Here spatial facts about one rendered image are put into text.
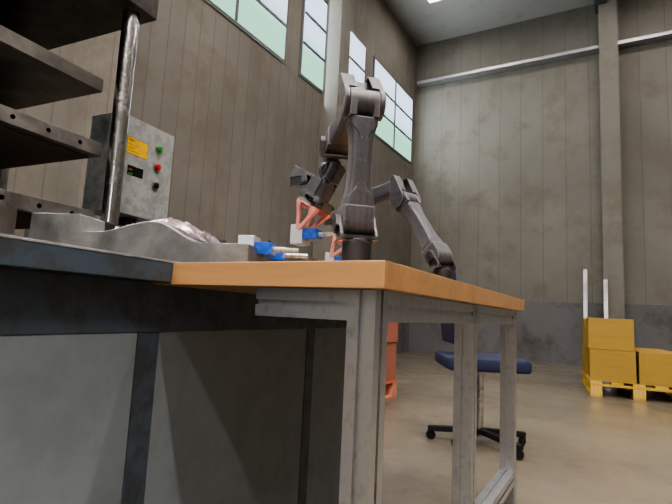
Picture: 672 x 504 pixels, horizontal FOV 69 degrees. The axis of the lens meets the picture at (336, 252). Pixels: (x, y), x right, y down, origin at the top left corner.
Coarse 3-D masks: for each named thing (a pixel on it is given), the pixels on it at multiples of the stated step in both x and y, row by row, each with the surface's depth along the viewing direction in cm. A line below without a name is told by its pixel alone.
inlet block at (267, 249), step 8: (240, 240) 107; (248, 240) 106; (256, 240) 108; (264, 248) 106; (272, 248) 106; (280, 248) 107; (288, 248) 107; (296, 248) 107; (264, 256) 110; (272, 256) 109
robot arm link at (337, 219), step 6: (336, 216) 103; (336, 222) 102; (342, 222) 102; (336, 228) 103; (342, 228) 101; (336, 234) 104; (342, 234) 100; (348, 234) 101; (354, 234) 101; (372, 234) 104; (372, 240) 103
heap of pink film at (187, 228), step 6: (162, 222) 109; (168, 222) 109; (174, 222) 109; (180, 222) 110; (186, 222) 123; (180, 228) 109; (186, 228) 109; (192, 228) 112; (192, 234) 109; (198, 234) 110; (204, 234) 120; (198, 240) 109; (204, 240) 110; (210, 240) 120; (216, 240) 121
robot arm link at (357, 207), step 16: (352, 96) 104; (368, 96) 104; (352, 112) 103; (368, 112) 105; (352, 128) 104; (368, 128) 104; (352, 144) 104; (368, 144) 104; (352, 160) 104; (368, 160) 104; (352, 176) 103; (368, 176) 104; (352, 192) 103; (368, 192) 104; (352, 208) 102; (368, 208) 103; (352, 224) 102; (368, 224) 103
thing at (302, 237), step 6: (294, 228) 132; (306, 228) 134; (312, 228) 131; (294, 234) 132; (300, 234) 131; (306, 234) 131; (312, 234) 130; (318, 234) 131; (324, 234) 131; (330, 234) 130; (294, 240) 132; (300, 240) 131; (306, 240) 134; (312, 240) 134; (318, 240) 133
